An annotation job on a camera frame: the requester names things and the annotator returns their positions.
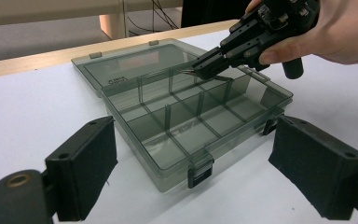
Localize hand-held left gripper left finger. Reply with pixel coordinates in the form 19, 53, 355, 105
45, 116, 119, 222

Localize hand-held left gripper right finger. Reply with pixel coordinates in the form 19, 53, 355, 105
268, 115, 358, 221

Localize smoky clear plastic compartment box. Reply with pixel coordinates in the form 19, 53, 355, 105
71, 37, 294, 193

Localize black curtain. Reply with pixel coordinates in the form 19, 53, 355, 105
181, 0, 255, 29

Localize white table sheet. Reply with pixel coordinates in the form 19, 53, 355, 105
0, 29, 358, 224

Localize beige wooden desk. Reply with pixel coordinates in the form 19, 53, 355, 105
0, 0, 185, 40

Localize hanging black cables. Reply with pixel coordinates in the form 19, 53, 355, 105
126, 0, 183, 34

